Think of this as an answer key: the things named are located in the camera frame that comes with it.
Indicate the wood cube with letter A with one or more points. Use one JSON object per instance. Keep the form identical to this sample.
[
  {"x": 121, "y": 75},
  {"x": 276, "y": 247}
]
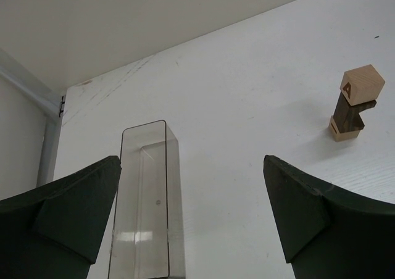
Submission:
[{"x": 361, "y": 85}]

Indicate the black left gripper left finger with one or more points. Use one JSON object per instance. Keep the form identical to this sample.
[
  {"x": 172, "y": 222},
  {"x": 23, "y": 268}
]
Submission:
[{"x": 56, "y": 230}]

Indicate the clear plastic box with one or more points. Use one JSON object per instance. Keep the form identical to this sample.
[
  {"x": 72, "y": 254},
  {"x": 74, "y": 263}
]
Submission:
[{"x": 148, "y": 235}]

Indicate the aluminium left side rail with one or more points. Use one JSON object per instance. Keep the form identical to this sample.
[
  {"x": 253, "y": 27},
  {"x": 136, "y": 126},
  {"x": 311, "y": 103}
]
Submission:
[{"x": 30, "y": 128}]

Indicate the dark brown wood block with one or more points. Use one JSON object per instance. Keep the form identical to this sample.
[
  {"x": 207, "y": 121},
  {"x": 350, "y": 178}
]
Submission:
[{"x": 347, "y": 117}]

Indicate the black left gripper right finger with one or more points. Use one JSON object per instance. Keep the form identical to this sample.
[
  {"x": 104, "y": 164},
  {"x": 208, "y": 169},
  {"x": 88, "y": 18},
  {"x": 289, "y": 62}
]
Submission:
[{"x": 327, "y": 231}]

